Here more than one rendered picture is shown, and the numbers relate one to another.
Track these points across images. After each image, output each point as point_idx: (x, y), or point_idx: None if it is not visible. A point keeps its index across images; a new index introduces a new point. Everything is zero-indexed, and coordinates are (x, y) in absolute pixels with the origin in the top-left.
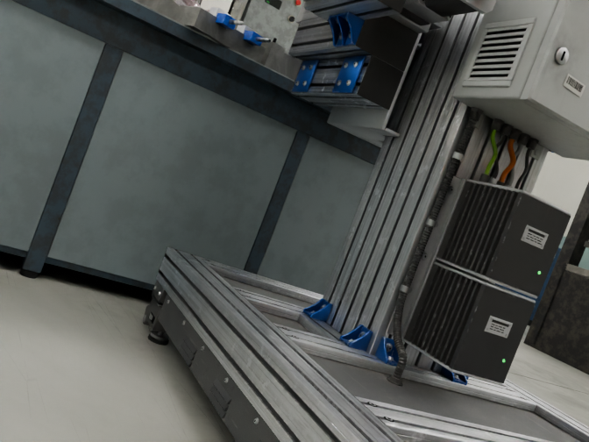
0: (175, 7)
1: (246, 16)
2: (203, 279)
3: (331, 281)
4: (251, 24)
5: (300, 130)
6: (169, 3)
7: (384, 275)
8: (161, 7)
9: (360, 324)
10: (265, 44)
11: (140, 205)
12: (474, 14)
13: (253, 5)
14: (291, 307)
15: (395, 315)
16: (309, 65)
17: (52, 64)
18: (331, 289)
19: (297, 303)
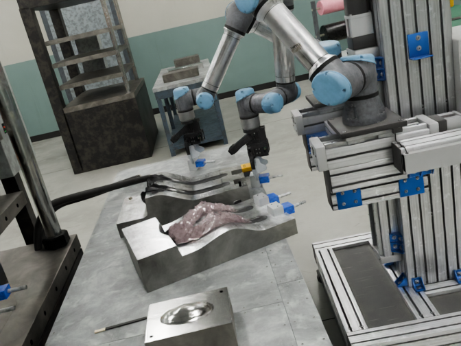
0: (262, 233)
1: (8, 160)
2: (429, 330)
3: (409, 268)
4: (13, 162)
5: None
6: (250, 234)
7: (453, 246)
8: (241, 242)
9: (455, 270)
10: (232, 190)
11: None
12: (432, 114)
13: (4, 145)
14: (415, 296)
15: None
16: (350, 189)
17: None
18: (414, 272)
19: (367, 293)
